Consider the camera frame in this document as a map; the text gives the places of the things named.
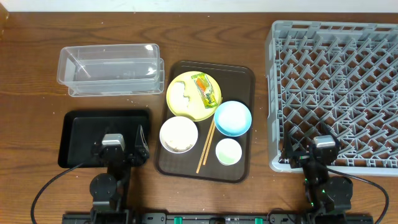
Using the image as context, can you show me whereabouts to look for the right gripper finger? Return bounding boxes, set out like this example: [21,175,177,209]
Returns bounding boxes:
[320,123,341,146]
[281,129,294,162]

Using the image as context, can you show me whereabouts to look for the white rice bowl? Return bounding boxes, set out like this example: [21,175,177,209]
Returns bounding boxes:
[159,116,198,154]

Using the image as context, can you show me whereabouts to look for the small white green cup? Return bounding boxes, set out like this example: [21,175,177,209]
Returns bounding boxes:
[215,138,243,166]

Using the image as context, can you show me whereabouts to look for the white napkin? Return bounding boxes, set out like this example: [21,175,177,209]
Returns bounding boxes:
[170,82,190,108]

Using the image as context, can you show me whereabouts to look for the light blue bowl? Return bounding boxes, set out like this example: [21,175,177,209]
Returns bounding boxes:
[214,101,252,137]

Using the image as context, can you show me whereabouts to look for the yellow round plate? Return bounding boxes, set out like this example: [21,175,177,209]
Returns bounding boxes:
[166,71,222,121]

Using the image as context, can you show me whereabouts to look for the wooden chopstick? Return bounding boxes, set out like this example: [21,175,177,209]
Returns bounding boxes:
[202,116,216,166]
[196,131,209,174]

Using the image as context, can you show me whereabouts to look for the green yellow snack wrapper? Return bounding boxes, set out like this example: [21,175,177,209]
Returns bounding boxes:
[191,73,218,109]

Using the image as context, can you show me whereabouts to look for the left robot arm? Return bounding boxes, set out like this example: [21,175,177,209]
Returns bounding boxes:
[90,124,150,223]

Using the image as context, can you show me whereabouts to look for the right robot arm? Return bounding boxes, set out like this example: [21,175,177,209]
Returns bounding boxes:
[281,124,353,223]

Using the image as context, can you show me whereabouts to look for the black food waste tray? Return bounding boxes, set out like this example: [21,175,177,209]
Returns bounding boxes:
[58,110,150,168]

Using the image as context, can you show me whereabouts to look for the grey dishwasher rack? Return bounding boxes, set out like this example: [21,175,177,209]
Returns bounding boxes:
[265,21,397,177]

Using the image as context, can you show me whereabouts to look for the clear plastic waste bin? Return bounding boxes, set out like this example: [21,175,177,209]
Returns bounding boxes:
[57,44,165,97]

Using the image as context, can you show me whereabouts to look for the brown plastic serving tray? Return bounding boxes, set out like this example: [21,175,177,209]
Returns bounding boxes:
[155,61,255,183]

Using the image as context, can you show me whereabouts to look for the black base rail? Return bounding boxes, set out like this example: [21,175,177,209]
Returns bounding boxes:
[61,211,374,224]

